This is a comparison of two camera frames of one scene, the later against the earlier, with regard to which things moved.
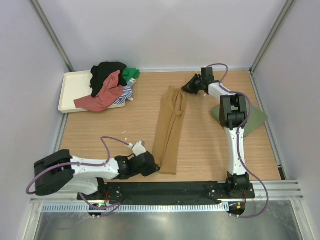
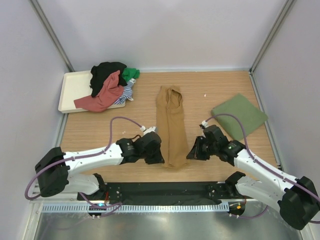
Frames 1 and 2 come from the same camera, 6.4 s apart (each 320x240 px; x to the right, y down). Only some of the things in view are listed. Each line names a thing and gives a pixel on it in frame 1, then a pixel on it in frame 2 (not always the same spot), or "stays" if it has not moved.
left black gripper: (152, 169) to (158, 158)
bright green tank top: (129, 73) stays
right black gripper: (189, 88) to (195, 153)
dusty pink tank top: (112, 91) stays
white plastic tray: (76, 85) stays
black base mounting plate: (214, 193) stays
